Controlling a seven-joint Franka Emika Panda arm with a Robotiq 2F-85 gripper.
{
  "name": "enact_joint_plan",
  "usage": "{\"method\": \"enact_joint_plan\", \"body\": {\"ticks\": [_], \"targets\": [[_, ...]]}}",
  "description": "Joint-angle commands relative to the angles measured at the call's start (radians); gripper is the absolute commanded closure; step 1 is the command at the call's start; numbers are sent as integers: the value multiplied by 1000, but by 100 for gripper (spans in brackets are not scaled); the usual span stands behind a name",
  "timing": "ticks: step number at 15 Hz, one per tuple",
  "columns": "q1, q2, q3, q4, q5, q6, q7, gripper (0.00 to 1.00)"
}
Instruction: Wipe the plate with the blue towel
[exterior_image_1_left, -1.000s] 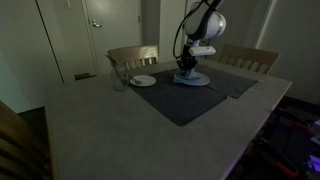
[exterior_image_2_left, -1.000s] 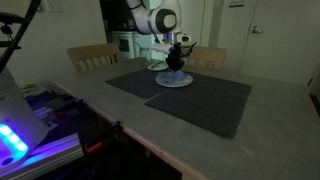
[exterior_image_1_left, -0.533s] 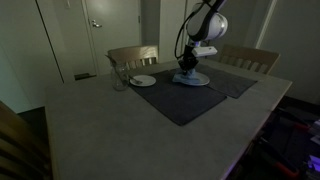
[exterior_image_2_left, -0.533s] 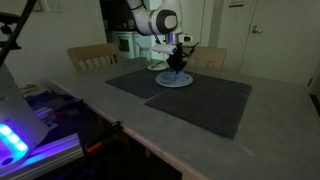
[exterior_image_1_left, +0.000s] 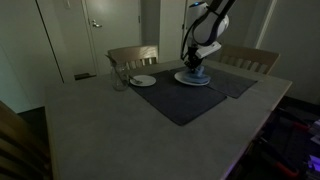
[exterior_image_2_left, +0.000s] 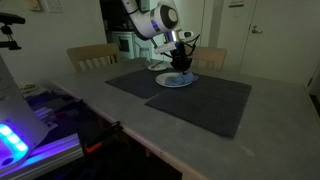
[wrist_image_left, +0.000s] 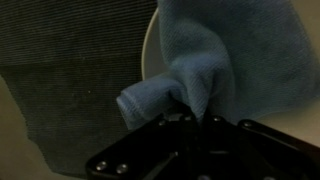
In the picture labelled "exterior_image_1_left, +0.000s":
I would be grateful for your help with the dark woven placemat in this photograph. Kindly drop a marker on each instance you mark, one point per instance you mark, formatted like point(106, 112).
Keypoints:
point(180, 100)
point(230, 81)

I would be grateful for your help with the small white plate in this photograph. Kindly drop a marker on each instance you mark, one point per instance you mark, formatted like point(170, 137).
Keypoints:
point(146, 80)

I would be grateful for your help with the large white plate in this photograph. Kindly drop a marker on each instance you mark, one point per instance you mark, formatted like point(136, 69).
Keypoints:
point(179, 78)

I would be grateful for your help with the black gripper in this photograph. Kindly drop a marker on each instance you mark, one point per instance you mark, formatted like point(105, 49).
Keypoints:
point(193, 55)

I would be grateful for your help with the clear drinking glass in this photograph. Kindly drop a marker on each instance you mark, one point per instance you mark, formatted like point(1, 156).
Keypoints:
point(119, 80)

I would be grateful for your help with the wooden chair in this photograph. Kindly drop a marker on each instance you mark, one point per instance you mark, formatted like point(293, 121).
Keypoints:
point(16, 143)
point(133, 53)
point(250, 55)

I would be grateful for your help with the dark object on floor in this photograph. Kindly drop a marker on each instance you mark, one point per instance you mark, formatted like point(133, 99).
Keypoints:
point(85, 76)

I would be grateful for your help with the grey door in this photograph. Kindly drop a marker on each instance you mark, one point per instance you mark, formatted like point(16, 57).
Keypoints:
point(243, 33)

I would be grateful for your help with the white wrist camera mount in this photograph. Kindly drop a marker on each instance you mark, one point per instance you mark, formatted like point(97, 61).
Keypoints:
point(208, 50)

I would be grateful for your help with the white bifold closet door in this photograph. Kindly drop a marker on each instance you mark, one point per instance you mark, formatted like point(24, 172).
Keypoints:
point(171, 30)

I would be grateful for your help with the metal fork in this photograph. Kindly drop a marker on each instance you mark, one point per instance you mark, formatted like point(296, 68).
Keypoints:
point(136, 81)

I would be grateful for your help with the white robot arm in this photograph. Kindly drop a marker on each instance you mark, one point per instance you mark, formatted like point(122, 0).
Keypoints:
point(206, 30)

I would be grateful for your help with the blue towel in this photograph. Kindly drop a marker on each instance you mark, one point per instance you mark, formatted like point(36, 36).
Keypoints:
point(199, 77)

